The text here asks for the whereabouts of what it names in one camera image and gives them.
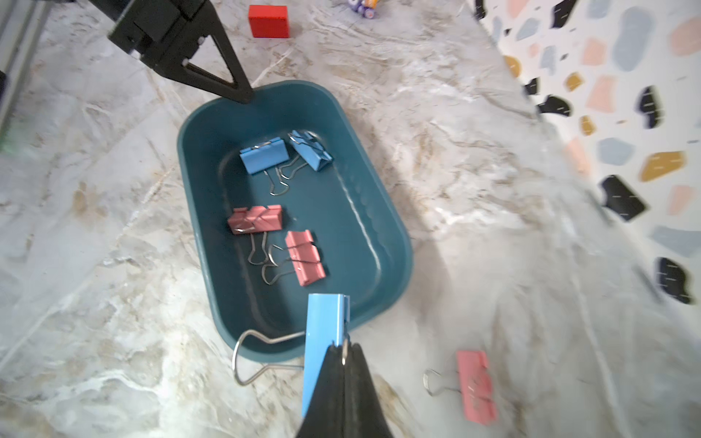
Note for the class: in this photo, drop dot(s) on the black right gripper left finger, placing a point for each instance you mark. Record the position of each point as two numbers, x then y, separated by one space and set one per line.
324 417

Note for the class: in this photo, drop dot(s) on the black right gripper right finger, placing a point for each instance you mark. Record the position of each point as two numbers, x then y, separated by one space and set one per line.
363 414

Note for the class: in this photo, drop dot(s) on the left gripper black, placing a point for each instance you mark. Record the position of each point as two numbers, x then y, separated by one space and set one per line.
191 39

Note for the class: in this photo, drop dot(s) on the blue binder clip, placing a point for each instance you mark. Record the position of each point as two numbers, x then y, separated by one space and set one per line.
309 152
264 156
327 320

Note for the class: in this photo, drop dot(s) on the pink binder clip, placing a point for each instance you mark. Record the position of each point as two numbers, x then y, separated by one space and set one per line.
301 253
257 222
475 386

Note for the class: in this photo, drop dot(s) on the teal plastic storage box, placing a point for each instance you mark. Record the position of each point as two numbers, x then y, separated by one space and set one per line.
365 249

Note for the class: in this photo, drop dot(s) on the red rectangular block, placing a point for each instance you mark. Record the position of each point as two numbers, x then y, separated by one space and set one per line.
269 21

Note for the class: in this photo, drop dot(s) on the purple bunny plush toy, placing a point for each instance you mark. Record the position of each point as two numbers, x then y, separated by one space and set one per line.
365 8

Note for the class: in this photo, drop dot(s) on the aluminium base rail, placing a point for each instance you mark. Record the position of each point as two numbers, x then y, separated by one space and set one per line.
22 23

